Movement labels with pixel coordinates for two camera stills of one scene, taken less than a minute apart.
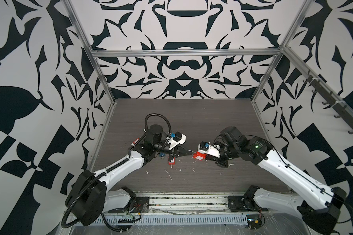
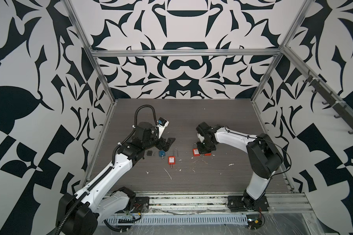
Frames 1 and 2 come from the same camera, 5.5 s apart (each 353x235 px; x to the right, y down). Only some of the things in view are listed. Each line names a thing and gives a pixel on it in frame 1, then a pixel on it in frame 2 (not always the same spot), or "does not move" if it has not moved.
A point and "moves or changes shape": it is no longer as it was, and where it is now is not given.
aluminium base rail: (189, 201) does not move
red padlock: (199, 155) moves or changes shape
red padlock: (172, 162) does not move
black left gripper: (175, 153) → (161, 145)
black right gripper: (221, 163) → (201, 151)
